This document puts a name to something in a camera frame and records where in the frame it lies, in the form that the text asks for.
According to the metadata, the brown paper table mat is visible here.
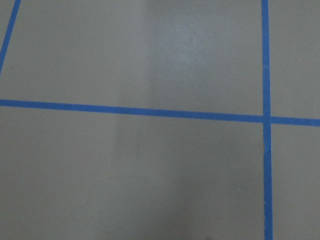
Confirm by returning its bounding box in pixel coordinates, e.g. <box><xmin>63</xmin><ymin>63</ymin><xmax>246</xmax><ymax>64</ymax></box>
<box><xmin>0</xmin><ymin>0</ymin><xmax>320</xmax><ymax>240</ymax></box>

